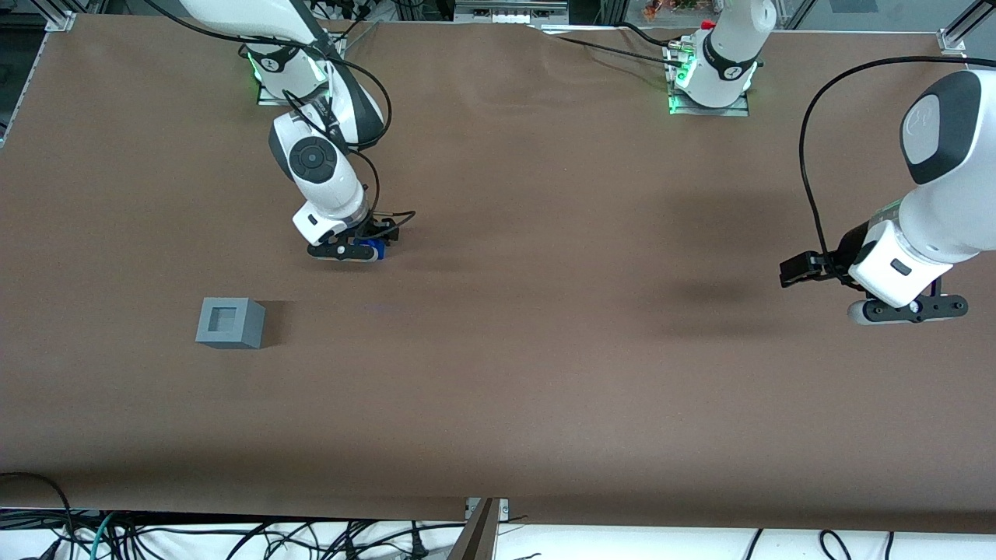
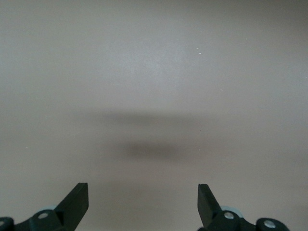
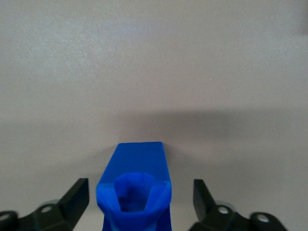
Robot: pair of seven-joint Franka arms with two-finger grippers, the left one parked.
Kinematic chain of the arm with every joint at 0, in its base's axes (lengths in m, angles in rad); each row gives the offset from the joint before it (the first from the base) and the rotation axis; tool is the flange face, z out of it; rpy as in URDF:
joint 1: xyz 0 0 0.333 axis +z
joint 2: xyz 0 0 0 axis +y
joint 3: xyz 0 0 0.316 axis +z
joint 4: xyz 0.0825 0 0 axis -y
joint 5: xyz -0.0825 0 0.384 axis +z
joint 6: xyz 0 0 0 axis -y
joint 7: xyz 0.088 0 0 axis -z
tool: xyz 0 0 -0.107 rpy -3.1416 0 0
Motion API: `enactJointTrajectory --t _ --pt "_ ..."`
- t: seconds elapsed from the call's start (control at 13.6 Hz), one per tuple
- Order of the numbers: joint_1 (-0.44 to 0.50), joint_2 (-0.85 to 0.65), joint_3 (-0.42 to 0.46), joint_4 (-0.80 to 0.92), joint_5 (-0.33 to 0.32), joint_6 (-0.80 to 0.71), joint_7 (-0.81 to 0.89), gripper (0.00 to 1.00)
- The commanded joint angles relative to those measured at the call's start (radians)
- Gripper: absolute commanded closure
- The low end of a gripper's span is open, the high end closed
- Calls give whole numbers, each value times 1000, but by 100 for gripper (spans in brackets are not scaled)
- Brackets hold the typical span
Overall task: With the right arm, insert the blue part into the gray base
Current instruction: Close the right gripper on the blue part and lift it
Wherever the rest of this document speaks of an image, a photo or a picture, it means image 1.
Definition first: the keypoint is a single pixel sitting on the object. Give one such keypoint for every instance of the orange objects behind table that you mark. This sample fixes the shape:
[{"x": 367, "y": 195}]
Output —
[{"x": 661, "y": 8}]

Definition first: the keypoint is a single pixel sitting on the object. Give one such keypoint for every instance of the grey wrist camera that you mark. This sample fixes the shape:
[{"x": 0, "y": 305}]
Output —
[
  {"x": 342, "y": 253},
  {"x": 879, "y": 311}
]

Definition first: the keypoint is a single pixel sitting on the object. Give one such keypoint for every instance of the metal corner bracket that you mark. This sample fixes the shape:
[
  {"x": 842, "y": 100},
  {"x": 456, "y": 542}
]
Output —
[
  {"x": 951, "y": 40},
  {"x": 61, "y": 22}
]

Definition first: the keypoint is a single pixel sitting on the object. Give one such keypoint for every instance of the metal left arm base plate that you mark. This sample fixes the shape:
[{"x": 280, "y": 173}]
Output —
[{"x": 708, "y": 111}]

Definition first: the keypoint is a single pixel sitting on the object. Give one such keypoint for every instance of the metal table edge bracket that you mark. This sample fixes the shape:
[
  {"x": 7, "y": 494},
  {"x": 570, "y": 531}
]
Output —
[{"x": 502, "y": 507}]

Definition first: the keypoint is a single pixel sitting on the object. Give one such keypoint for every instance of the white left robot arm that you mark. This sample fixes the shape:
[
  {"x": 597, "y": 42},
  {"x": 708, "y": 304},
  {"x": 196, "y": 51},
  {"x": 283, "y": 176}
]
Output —
[{"x": 949, "y": 210}]

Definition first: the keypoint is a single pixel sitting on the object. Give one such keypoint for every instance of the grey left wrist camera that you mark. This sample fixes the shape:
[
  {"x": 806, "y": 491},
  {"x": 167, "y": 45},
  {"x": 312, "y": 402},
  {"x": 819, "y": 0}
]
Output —
[{"x": 879, "y": 311}]

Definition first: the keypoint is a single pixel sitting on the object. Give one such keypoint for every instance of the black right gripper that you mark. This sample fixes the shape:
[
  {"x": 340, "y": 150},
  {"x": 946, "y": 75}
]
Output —
[{"x": 377, "y": 228}]

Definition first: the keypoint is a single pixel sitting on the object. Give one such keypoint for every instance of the aluminium profile beam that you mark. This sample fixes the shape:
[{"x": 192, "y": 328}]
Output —
[{"x": 476, "y": 537}]

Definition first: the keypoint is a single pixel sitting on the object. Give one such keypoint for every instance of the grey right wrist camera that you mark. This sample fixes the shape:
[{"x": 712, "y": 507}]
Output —
[{"x": 342, "y": 253}]

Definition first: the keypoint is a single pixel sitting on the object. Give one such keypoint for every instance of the blue plastic part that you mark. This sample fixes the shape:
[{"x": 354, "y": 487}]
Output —
[{"x": 374, "y": 249}]

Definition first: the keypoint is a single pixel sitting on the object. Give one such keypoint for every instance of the slanted aluminium frame profile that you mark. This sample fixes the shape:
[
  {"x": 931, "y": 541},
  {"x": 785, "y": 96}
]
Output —
[{"x": 976, "y": 15}]

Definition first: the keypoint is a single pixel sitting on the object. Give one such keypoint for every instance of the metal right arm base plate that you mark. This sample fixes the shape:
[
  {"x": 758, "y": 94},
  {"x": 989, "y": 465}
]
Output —
[{"x": 268, "y": 97}]

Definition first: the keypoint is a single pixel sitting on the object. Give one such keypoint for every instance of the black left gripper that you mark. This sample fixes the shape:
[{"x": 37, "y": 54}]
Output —
[{"x": 843, "y": 254}]

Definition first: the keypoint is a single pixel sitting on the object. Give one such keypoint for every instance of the grey device behind table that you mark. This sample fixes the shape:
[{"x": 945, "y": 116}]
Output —
[{"x": 506, "y": 12}]

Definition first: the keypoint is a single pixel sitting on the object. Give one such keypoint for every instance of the aluminium table edge rail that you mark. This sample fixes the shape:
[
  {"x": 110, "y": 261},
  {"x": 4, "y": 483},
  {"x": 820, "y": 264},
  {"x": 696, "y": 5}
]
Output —
[{"x": 15, "y": 101}]

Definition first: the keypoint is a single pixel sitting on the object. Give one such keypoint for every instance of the gray cube base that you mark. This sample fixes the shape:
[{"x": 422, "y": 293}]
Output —
[{"x": 229, "y": 323}]

